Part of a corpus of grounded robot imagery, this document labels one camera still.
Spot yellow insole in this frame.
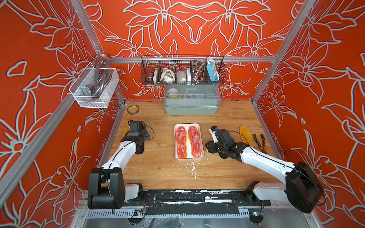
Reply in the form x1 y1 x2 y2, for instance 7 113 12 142
239 125 252 146
177 138 187 159
124 126 130 137

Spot red insole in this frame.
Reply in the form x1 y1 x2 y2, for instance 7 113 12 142
175 126 187 159
188 126 202 158

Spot black insole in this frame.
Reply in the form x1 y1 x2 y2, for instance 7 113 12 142
135 142 144 155
218 152 229 159

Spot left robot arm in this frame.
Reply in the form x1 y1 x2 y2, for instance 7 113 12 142
87 120 150 210

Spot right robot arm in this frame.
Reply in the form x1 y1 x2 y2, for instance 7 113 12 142
206 126 324 213

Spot grey lidded storage bin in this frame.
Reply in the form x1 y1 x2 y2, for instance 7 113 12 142
164 85 221 116

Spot blue box in basket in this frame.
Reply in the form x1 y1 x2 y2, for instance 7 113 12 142
206 57 219 82

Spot tape roll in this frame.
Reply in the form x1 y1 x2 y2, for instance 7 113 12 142
127 104 140 115

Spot white cloth in basket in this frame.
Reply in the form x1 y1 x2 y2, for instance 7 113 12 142
160 67 176 83

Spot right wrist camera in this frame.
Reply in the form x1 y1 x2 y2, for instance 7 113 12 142
209 125 218 143

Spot orange handled pliers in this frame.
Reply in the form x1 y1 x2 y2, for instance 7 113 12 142
253 134 267 154

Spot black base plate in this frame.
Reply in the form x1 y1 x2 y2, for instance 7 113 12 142
118 188 271 207

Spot black wire wall basket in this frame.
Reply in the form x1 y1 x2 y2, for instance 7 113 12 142
141 55 227 85

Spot clear plastic wall basket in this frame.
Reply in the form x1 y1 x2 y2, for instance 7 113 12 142
69 63 119 109

